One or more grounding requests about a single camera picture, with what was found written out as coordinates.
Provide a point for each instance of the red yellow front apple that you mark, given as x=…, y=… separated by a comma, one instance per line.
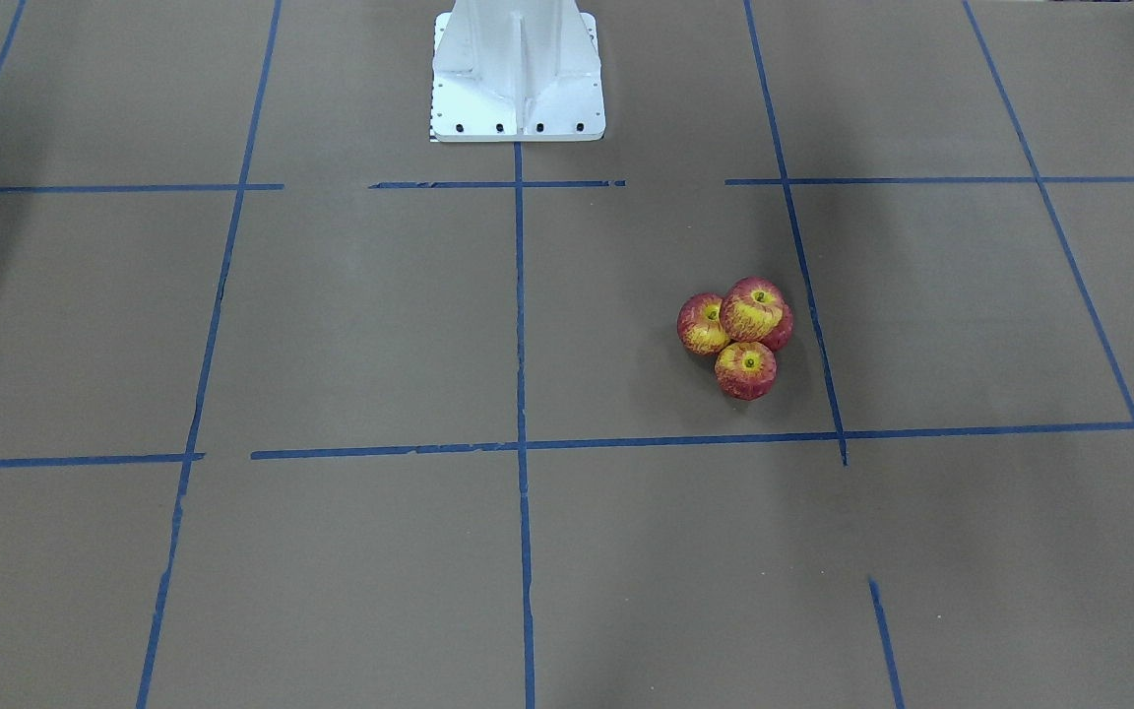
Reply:
x=746, y=371

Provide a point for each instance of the red back apple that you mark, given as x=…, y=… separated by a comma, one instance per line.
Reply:
x=779, y=336

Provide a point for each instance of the red yellow apple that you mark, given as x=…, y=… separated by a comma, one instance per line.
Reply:
x=699, y=326
x=746, y=371
x=753, y=309

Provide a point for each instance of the red yellow top apple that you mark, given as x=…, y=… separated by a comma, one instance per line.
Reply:
x=753, y=309

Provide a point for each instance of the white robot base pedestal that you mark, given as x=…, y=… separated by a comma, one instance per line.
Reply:
x=516, y=71

